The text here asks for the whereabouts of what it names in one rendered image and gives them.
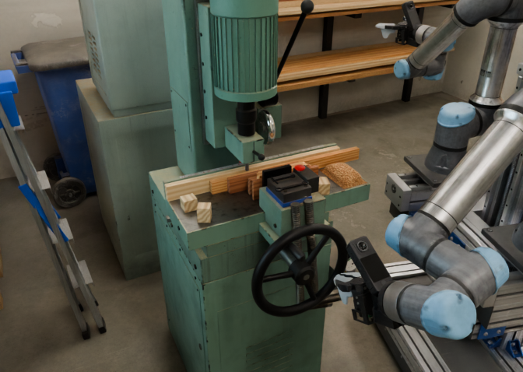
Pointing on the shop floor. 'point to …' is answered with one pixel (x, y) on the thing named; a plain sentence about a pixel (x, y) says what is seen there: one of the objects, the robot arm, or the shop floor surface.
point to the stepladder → (8, 125)
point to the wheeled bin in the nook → (62, 113)
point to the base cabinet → (236, 315)
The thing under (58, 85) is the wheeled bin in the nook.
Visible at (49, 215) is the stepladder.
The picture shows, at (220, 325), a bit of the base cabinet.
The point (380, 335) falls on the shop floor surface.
